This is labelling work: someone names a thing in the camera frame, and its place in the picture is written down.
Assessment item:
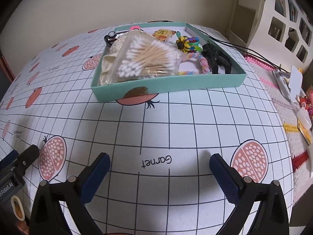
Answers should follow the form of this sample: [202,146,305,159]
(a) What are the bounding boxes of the black toy car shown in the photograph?
[104,31,122,48]

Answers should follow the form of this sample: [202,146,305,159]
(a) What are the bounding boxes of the black robot figurine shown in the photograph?
[201,43,232,74]

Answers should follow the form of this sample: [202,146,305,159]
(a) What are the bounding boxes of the teal shallow box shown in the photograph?
[91,21,246,102]

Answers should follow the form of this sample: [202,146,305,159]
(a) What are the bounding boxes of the black cable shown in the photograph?
[114,20,289,73]

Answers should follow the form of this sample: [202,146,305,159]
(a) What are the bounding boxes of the pastel twisted hair loop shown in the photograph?
[178,53,212,75]

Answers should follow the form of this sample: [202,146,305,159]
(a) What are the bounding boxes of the pomegranate grid tablecloth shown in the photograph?
[1,28,293,234]

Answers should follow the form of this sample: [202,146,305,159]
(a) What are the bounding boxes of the white card tag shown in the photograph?
[288,66,303,102]

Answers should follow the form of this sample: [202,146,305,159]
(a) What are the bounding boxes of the pink hair roller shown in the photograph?
[130,25,140,30]

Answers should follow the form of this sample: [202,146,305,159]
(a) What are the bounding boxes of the yellow snack packet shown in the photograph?
[152,29,176,42]

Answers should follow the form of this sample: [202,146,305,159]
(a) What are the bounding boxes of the small cluttered items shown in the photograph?
[272,70,312,145]

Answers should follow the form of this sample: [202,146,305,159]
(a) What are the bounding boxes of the cotton swab bag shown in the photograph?
[105,30,185,84]

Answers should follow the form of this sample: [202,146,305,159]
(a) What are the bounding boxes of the cream lace cloth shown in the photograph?
[99,33,127,85]

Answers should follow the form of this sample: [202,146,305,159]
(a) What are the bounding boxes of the green plastic toy figure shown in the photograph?
[176,31,202,54]

